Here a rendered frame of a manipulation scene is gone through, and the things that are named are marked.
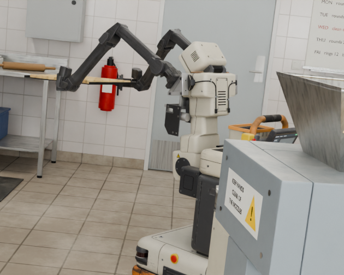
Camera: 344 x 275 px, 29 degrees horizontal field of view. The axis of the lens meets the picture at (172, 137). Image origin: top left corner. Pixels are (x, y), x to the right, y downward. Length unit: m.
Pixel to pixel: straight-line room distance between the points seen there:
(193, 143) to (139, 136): 2.87
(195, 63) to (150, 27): 2.80
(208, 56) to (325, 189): 2.46
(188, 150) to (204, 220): 0.42
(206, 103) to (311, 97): 2.29
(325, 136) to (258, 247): 0.22
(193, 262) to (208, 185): 0.39
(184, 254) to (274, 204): 2.34
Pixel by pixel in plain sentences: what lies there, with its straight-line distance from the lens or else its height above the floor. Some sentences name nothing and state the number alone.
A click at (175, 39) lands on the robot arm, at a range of 3.89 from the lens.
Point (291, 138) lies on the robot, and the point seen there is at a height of 0.90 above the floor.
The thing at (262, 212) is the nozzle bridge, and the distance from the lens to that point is 1.04.
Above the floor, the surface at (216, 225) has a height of 0.81.
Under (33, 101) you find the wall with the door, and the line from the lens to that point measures 6.35.
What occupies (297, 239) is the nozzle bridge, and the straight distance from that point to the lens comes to 1.00.
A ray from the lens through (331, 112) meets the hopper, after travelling 1.05.
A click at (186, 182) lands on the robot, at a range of 3.34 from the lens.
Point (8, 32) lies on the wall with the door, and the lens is 6.37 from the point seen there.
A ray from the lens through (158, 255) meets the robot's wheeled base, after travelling 3.40.
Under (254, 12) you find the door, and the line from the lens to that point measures 6.22.
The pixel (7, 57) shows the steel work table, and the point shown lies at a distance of 6.30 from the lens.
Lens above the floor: 1.38
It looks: 10 degrees down
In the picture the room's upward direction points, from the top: 6 degrees clockwise
